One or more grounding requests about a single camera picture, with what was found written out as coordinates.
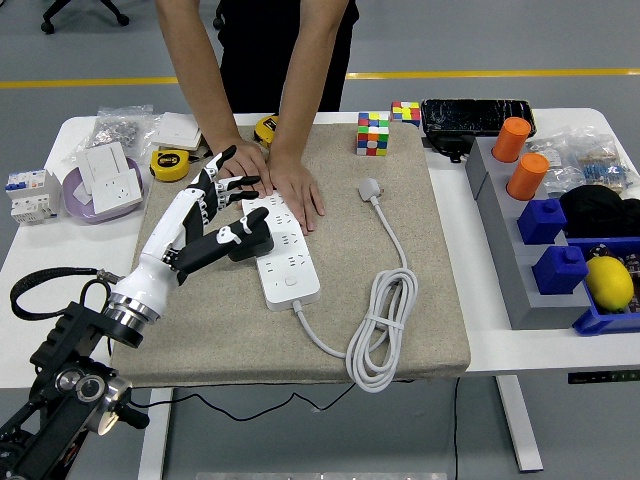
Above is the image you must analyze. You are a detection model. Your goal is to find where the person's right hand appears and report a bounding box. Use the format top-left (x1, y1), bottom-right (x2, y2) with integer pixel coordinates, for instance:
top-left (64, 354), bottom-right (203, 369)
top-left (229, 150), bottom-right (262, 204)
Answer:
top-left (212, 137), bottom-right (275, 197)

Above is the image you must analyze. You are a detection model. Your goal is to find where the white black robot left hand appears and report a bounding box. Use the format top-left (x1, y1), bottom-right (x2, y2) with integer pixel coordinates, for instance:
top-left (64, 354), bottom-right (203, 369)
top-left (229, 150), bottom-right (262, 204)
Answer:
top-left (107, 144), bottom-right (271, 321)

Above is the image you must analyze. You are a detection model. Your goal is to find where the person's left hand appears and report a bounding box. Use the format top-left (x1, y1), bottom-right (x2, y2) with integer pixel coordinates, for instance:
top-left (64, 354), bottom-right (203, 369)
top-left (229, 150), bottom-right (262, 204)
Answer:
top-left (267, 152), bottom-right (326, 235)

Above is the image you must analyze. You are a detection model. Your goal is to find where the black plug adapter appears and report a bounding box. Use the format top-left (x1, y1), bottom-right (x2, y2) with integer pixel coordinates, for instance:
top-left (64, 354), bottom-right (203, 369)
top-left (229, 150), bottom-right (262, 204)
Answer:
top-left (227, 222), bottom-right (276, 262)

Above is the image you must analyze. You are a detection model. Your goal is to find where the white power strip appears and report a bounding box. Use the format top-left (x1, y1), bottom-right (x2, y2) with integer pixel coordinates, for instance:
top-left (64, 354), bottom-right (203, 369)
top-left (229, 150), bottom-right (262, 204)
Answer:
top-left (241, 192), bottom-right (322, 312)

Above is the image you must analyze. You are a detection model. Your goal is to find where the thin black adapter cord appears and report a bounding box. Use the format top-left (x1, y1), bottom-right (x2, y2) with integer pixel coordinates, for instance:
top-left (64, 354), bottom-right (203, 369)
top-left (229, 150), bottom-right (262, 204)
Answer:
top-left (129, 384), bottom-right (359, 424)

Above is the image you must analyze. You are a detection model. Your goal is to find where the large colourful puzzle cube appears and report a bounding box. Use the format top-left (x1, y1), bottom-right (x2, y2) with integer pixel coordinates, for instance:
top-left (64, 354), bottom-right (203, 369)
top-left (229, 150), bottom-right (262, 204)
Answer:
top-left (355, 110), bottom-right (392, 157)

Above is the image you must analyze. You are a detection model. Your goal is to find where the purple bowl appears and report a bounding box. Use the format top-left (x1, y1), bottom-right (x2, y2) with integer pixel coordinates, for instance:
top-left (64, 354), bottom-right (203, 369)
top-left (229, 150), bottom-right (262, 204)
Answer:
top-left (62, 155), bottom-right (149, 225)

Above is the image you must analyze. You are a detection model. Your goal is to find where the grey-brown mat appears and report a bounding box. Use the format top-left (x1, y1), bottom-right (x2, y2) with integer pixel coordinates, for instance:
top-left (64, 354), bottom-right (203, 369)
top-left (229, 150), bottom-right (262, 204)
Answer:
top-left (110, 122), bottom-right (472, 389)

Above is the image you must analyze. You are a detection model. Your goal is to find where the person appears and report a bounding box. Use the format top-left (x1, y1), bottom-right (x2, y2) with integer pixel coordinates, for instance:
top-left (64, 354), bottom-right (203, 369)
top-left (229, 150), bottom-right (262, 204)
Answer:
top-left (217, 0), bottom-right (360, 114)

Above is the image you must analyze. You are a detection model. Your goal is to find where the clear bag of metal parts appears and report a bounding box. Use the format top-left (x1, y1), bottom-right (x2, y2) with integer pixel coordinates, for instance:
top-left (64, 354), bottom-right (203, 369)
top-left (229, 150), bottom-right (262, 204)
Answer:
top-left (62, 103), bottom-right (166, 166)

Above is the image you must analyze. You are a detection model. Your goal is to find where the small colourful puzzle cube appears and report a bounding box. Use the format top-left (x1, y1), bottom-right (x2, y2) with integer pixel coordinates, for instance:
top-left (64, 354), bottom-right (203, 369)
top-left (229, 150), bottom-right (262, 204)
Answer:
top-left (390, 101), bottom-right (423, 127)

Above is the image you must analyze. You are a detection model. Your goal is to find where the white circuit breaker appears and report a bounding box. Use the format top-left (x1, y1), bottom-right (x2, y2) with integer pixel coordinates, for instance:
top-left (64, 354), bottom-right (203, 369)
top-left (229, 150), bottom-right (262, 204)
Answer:
top-left (5, 168), bottom-right (62, 225)

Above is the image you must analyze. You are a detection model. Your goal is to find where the black plastic tray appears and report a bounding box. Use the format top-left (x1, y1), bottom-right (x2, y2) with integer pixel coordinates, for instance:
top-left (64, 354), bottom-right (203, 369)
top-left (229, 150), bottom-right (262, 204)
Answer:
top-left (421, 98), bottom-right (538, 139)

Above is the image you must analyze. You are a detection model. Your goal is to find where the white table leg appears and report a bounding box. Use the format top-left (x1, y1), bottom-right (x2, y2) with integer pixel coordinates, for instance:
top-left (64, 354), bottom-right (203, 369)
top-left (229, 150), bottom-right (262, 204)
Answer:
top-left (494, 374), bottom-right (545, 474)
top-left (137, 387), bottom-right (175, 480)

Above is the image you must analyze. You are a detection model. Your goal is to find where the grey block holder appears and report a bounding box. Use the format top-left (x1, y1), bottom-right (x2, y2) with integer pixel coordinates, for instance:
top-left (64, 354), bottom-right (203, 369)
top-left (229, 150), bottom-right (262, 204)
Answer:
top-left (465, 135), bottom-right (596, 331)

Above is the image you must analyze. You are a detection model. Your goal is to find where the orange cylinder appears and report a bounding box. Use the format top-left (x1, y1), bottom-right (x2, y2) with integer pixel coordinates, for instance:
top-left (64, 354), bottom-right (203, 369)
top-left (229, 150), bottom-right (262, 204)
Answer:
top-left (506, 153), bottom-right (551, 201)
top-left (492, 116), bottom-right (533, 164)

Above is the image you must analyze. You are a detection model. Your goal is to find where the black office chair base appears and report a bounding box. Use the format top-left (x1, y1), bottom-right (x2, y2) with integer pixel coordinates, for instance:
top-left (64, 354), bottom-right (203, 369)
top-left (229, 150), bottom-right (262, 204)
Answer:
top-left (40, 0), bottom-right (132, 35)

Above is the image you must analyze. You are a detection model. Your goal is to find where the blue block with knob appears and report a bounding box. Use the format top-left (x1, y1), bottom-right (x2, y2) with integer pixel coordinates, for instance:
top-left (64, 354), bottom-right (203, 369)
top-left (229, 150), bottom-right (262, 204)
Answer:
top-left (517, 198), bottom-right (569, 246)
top-left (531, 245), bottom-right (590, 298)

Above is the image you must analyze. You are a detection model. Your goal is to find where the clear plastic parts bag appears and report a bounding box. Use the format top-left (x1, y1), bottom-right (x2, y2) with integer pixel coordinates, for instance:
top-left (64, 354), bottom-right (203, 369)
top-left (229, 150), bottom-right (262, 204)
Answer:
top-left (529, 124), bottom-right (621, 197)

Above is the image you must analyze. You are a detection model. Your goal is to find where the black cloth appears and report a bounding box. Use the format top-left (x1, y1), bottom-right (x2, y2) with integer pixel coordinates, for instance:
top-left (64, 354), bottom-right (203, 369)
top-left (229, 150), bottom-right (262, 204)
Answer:
top-left (558, 184), bottom-right (640, 240)

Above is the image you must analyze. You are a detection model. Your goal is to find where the clear bag of blue components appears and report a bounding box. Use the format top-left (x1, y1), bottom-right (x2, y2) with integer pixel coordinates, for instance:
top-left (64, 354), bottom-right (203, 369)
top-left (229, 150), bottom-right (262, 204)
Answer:
top-left (574, 147), bottom-right (640, 196)

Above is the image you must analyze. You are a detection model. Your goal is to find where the yellow lemon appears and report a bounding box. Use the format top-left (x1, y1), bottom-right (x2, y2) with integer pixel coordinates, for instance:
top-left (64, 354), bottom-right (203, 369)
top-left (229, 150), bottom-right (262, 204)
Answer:
top-left (584, 256), bottom-right (635, 312)

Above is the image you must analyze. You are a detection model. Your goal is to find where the blue plastic bin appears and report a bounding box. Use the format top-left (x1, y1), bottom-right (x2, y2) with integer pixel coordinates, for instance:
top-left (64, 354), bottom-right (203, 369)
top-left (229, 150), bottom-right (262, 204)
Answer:
top-left (564, 237), bottom-right (640, 337)

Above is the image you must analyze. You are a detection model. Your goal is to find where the black table control panel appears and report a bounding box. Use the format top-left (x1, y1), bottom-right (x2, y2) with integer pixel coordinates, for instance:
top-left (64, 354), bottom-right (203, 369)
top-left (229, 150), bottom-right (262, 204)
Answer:
top-left (567, 370), bottom-right (640, 386)

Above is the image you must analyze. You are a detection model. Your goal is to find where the white wall socket panel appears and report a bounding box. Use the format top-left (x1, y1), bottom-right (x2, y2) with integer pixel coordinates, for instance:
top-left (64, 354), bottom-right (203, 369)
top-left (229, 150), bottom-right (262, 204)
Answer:
top-left (89, 168), bottom-right (146, 215)

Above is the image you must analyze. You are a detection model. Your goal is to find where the white power cord with plug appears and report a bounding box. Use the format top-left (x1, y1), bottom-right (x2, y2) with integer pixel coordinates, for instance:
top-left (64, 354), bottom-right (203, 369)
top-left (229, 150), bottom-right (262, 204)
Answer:
top-left (292, 177), bottom-right (420, 394)

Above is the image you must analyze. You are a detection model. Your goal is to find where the yellow tape measure with strap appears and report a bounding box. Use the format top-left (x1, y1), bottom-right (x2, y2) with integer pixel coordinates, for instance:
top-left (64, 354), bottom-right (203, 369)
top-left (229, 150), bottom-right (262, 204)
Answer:
top-left (149, 147), bottom-right (216, 182)

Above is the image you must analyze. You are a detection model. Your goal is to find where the white wall switch panel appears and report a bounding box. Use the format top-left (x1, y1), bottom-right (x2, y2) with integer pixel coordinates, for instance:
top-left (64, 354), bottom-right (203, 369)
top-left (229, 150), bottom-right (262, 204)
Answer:
top-left (149, 112), bottom-right (204, 151)

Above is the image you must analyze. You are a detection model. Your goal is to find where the white double switch panel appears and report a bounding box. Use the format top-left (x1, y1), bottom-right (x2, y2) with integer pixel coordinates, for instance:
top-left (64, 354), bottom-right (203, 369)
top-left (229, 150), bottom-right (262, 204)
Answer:
top-left (74, 140), bottom-right (132, 196)

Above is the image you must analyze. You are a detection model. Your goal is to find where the black device with strap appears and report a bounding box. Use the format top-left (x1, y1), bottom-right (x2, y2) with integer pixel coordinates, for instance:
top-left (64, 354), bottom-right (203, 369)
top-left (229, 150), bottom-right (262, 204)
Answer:
top-left (423, 133), bottom-right (479, 165)

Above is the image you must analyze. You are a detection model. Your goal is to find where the black table cable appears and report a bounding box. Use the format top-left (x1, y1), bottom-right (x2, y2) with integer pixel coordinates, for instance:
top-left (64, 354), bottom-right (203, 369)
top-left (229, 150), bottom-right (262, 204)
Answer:
top-left (452, 377), bottom-right (461, 480)

